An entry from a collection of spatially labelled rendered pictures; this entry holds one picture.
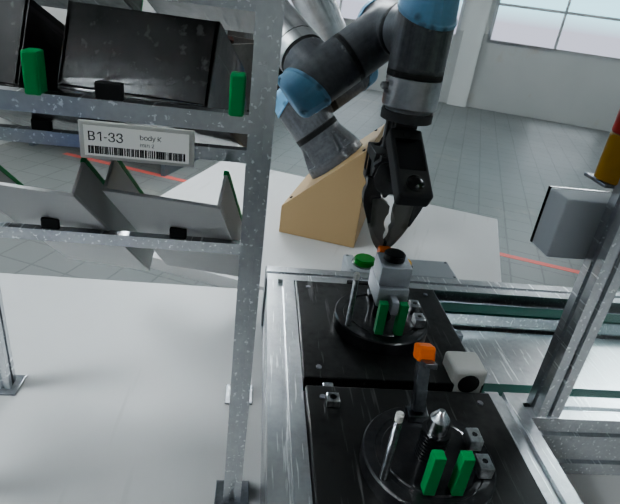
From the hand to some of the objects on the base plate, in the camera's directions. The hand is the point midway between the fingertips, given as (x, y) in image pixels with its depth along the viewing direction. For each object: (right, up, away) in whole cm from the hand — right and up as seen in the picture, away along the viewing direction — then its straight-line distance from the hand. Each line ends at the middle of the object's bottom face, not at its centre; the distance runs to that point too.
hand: (383, 246), depth 78 cm
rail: (+24, -17, +21) cm, 36 cm away
